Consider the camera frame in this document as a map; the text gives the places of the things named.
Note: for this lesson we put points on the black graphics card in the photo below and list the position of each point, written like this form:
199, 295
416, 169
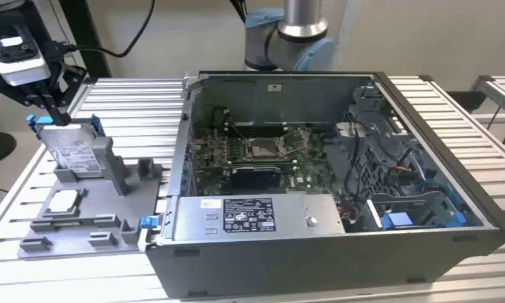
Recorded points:
255, 180

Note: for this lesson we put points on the open black PC case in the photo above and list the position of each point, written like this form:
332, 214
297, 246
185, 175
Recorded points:
277, 268

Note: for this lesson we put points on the silver CPU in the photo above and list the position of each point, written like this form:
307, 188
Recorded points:
65, 201

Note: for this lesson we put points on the black RAM slot bank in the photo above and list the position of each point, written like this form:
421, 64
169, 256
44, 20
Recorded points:
256, 128

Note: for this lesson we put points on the black upright post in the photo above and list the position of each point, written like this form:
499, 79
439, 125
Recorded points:
91, 34

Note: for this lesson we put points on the green RAM stick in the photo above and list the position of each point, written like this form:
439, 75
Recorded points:
80, 223

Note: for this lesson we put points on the hard disk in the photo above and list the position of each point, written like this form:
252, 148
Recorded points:
73, 148

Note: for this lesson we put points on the CPU socket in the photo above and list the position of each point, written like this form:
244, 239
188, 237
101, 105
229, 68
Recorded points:
261, 147

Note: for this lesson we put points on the thin locking lever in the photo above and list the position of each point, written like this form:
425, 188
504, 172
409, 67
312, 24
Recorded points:
240, 131

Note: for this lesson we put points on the gray disk bay cage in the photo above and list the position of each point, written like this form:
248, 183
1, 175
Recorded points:
375, 164

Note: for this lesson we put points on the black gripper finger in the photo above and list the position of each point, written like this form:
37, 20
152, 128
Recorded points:
33, 98
73, 85

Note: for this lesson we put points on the blue empty disk carrier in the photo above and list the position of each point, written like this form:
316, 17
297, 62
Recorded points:
397, 220

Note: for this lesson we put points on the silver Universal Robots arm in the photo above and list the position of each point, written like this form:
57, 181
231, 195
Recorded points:
303, 19

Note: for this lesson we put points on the silver power supply unit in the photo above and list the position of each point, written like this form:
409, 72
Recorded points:
277, 217

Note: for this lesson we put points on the green motherboard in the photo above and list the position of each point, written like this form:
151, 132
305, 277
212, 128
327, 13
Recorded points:
311, 170

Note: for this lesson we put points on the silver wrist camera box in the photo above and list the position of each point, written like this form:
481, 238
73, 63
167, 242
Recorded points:
19, 60

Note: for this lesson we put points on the blue case latch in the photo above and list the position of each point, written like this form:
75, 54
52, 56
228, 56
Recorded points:
148, 222

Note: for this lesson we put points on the aluminium slat side table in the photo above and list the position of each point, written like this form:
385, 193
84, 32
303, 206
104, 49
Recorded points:
501, 91

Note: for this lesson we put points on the gray parts rack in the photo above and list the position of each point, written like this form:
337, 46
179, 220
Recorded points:
92, 208

